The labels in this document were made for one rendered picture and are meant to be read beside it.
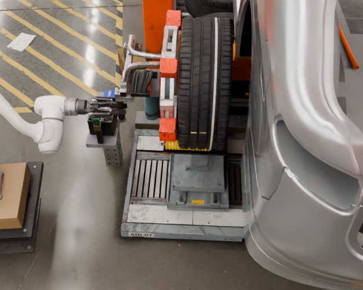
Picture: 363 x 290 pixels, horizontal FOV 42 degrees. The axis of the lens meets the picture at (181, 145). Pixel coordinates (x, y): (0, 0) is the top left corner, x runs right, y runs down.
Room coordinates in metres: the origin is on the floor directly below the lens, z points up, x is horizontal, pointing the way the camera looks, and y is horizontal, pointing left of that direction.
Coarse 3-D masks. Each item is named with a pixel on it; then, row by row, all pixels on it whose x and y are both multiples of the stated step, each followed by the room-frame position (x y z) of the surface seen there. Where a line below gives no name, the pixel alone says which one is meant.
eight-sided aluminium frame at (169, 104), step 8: (168, 32) 1.85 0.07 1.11; (176, 32) 1.83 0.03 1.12; (168, 40) 2.00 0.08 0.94; (176, 40) 1.80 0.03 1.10; (176, 48) 2.00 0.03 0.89; (168, 56) 1.65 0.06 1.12; (176, 56) 2.00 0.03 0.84; (160, 96) 1.53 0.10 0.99; (176, 96) 1.89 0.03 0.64; (160, 104) 1.50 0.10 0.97; (168, 104) 1.50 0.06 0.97; (176, 104) 1.85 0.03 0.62; (160, 112) 1.50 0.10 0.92; (168, 112) 1.79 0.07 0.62; (176, 112) 1.80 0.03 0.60
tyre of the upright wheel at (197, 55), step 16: (192, 32) 1.76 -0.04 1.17; (208, 32) 1.76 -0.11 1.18; (224, 32) 1.75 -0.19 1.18; (192, 48) 1.66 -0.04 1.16; (208, 48) 1.66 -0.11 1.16; (224, 48) 1.66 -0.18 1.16; (192, 64) 1.59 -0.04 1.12; (208, 64) 1.59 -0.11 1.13; (224, 64) 1.59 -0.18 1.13; (192, 80) 1.54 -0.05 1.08; (208, 80) 1.53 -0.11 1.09; (224, 80) 1.53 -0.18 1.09; (192, 96) 1.49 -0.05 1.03; (208, 96) 1.49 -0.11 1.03; (224, 96) 1.49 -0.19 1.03; (192, 112) 1.46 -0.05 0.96; (208, 112) 1.46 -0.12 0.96; (224, 112) 1.45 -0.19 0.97; (192, 128) 1.44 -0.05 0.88; (208, 128) 1.44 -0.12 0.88; (224, 128) 1.43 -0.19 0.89; (192, 144) 1.45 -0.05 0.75; (208, 144) 1.45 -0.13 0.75; (224, 144) 1.45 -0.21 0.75
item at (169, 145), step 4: (176, 140) 1.65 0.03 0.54; (164, 144) 1.64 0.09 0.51; (168, 144) 1.63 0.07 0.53; (172, 144) 1.63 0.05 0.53; (176, 144) 1.63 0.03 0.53; (168, 148) 1.62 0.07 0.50; (172, 148) 1.62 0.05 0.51; (176, 148) 1.62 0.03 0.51; (180, 148) 1.62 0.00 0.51; (188, 148) 1.62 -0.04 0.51; (196, 148) 1.62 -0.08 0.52
